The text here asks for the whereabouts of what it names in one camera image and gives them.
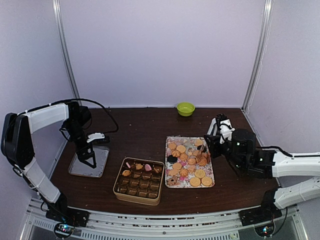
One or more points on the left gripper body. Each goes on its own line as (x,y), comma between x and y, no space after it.
(79,148)

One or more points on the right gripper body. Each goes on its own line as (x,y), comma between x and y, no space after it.
(215,153)

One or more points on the steel kitchen tongs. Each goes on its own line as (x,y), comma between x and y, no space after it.
(203,153)

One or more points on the flower shaped cookie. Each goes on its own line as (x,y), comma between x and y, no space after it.
(139,166)

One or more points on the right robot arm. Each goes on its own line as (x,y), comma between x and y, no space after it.
(239,148)

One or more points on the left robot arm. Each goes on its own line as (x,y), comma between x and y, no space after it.
(17,144)

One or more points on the silver tin lid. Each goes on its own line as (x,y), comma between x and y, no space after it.
(77,168)

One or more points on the floral cookie tray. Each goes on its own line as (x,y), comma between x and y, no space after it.
(178,175)

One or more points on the round golden biscuit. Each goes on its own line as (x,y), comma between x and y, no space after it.
(207,181)
(195,181)

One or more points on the black sandwich cookie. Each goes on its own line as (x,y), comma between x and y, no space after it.
(171,159)

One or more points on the gold cookie tin box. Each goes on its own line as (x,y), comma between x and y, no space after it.
(141,187)

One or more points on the green plastic bowl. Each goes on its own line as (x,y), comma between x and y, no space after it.
(185,109)

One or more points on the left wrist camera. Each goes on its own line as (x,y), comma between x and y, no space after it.
(99,137)

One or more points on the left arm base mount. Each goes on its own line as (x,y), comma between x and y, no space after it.
(67,223)

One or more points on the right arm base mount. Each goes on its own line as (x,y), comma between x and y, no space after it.
(262,219)

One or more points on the front aluminium rail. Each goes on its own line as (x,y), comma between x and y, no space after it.
(225,225)

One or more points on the left aluminium frame post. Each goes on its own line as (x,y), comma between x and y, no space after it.
(64,47)

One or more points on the aluminium frame post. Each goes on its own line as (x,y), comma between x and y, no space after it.
(64,47)
(261,47)

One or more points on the right aluminium frame post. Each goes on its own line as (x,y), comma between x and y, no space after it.
(261,47)

